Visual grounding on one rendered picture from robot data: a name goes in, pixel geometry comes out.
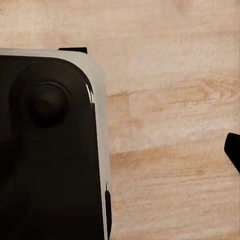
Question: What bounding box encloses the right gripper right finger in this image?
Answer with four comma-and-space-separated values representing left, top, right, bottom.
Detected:
224, 132, 240, 172

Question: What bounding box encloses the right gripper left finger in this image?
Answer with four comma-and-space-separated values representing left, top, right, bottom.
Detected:
0, 133, 26, 193

